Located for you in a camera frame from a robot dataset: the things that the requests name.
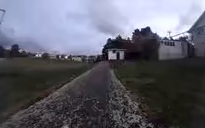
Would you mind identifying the small white building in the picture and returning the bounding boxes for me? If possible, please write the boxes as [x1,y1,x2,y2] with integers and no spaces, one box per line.
[107,48,126,62]

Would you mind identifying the dark asphalt path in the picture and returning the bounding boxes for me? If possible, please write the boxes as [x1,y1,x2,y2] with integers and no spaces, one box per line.
[46,60,112,128]

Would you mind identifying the row of distant buildings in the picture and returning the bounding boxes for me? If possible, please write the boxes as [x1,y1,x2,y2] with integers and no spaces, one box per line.
[18,49,103,64]

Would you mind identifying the group of dark trees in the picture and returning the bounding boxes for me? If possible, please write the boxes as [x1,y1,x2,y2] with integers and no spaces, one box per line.
[101,26,163,62]

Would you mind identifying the gravel strip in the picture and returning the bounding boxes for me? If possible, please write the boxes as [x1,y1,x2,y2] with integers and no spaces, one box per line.
[106,68,156,128]
[0,66,98,128]

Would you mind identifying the grass field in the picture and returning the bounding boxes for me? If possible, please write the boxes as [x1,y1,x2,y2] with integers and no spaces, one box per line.
[0,58,98,128]
[111,56,205,128]

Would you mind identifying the distant trees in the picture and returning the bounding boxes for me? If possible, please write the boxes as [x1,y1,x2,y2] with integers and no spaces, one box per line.
[0,43,29,59]

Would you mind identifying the pale house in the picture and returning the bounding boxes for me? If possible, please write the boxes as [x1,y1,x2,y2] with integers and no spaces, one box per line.
[187,8,205,58]

